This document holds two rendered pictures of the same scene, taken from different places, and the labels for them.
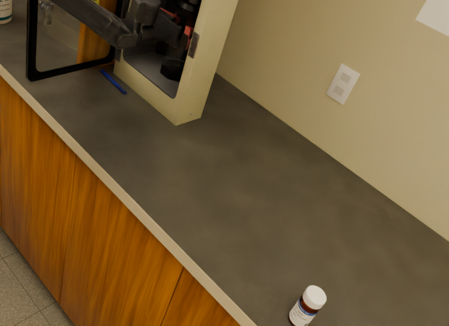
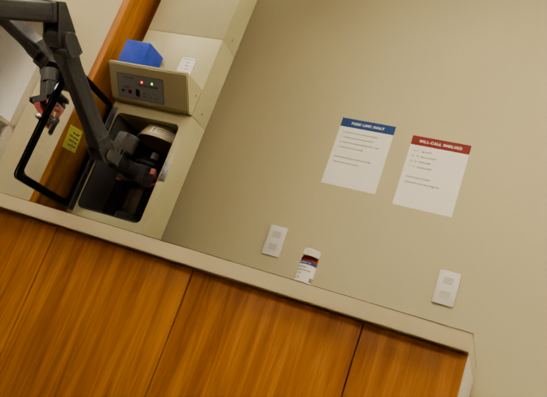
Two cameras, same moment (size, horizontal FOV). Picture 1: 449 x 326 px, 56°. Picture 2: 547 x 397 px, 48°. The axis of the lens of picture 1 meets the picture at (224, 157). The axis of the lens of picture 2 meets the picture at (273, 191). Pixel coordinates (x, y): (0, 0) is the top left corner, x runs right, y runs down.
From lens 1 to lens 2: 1.31 m
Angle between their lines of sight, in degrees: 51
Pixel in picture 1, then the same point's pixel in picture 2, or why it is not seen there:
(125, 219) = (114, 276)
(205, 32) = (175, 162)
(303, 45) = (235, 220)
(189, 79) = (157, 199)
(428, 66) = (338, 210)
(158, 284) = (150, 330)
